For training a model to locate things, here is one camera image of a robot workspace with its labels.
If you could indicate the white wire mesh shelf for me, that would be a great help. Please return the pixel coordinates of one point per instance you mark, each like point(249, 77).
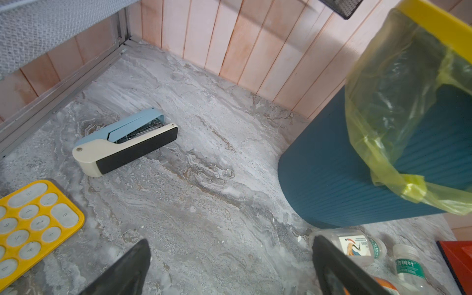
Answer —
point(32, 28)

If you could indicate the blue and white stapler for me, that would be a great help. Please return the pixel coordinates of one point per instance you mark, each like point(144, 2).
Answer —
point(123, 142)

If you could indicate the clear bottle by bin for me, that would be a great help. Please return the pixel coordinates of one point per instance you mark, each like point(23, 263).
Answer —
point(359, 247)

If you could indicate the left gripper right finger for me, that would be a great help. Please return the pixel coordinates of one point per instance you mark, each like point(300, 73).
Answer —
point(339, 275)

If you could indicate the yellow-green plastic bin liner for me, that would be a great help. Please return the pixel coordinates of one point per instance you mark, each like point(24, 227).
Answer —
point(408, 107)

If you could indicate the teal bin with yellow rim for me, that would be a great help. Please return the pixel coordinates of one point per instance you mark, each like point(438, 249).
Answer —
point(326, 182)

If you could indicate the green cap clear bottle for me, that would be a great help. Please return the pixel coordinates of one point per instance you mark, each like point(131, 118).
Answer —
point(410, 271)

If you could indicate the black wire mesh basket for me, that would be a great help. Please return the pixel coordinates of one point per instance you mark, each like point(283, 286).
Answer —
point(344, 8)

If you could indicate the orange label clear bottle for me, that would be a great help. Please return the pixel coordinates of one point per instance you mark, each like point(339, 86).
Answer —
point(387, 287)

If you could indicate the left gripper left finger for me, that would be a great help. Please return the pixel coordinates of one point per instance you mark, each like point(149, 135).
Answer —
point(126, 276)

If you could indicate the red tape dispenser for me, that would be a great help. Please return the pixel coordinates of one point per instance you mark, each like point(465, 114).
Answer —
point(458, 257)

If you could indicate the yellow keypad calculator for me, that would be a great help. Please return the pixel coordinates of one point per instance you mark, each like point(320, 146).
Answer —
point(35, 220)

